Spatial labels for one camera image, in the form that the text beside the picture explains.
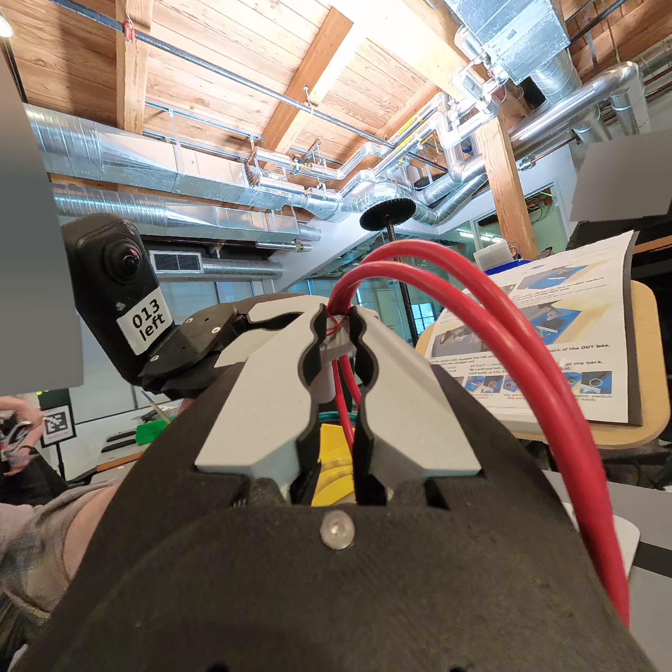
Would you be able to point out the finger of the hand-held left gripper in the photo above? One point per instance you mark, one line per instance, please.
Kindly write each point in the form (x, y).
(283, 305)
(246, 344)

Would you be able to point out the dark ceiling sprinkler pipe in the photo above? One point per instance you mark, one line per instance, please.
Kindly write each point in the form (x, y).
(210, 63)

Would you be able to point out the white vent grille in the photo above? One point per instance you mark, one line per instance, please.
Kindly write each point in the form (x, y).
(176, 261)

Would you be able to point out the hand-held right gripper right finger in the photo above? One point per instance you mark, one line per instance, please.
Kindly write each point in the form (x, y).
(420, 414)

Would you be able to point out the sheet metal duct box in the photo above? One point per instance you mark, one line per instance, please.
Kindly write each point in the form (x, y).
(514, 31)

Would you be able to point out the fiducial marker sign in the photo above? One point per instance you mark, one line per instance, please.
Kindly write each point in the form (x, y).
(57, 425)

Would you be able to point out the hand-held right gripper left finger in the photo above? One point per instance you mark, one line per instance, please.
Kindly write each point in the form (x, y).
(257, 414)

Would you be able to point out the instruction sheet on stand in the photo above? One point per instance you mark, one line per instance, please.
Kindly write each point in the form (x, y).
(648, 367)

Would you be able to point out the person's left forearm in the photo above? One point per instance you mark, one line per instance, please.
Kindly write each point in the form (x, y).
(31, 551)

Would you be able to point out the round ceiling spotlight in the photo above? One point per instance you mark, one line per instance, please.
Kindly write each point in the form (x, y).
(5, 26)

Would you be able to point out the medium spiral air duct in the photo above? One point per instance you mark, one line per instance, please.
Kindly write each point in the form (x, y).
(131, 212)

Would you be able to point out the large spiral air duct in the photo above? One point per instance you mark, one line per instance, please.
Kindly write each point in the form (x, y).
(105, 152)

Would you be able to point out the blue storage tote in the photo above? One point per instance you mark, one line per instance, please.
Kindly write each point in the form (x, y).
(512, 266)

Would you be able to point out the green plastic bin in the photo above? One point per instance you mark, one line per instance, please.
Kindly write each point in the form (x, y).
(152, 433)

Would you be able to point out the printed instruction sheet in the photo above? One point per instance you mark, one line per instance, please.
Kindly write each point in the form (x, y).
(577, 315)

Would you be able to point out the clear plastic container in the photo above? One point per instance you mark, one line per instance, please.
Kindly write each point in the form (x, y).
(493, 254)

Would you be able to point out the thin spiral air duct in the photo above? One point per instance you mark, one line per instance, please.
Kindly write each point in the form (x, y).
(241, 269)

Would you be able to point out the silver insulated pipes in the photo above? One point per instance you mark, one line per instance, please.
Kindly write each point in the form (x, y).
(456, 152)

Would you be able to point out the black pole with disc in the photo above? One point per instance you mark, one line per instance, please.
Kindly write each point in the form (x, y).
(387, 212)

